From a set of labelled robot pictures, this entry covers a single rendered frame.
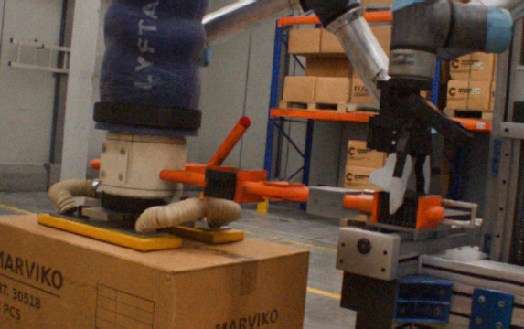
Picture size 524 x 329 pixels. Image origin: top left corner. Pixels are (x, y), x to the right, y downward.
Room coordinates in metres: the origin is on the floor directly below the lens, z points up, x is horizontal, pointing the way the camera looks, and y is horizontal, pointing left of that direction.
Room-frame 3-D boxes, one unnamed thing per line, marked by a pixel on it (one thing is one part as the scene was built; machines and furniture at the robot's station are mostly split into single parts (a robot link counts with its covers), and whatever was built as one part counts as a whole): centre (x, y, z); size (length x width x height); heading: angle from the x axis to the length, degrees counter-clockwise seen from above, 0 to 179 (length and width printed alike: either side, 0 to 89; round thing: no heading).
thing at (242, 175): (1.25, 0.05, 1.08); 0.10 x 0.08 x 0.06; 143
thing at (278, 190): (1.38, 0.02, 1.08); 0.93 x 0.30 x 0.04; 53
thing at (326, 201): (1.12, -0.12, 1.07); 0.07 x 0.07 x 0.04; 53
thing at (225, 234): (1.48, 0.19, 0.98); 0.34 x 0.10 x 0.05; 53
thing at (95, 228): (1.33, 0.31, 0.98); 0.34 x 0.10 x 0.05; 53
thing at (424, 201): (1.04, -0.23, 1.08); 0.08 x 0.07 x 0.05; 53
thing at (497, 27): (1.08, -0.32, 1.38); 0.11 x 0.11 x 0.08; 3
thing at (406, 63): (1.06, -0.22, 1.30); 0.08 x 0.08 x 0.05
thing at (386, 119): (1.06, -0.21, 1.22); 0.09 x 0.08 x 0.12; 53
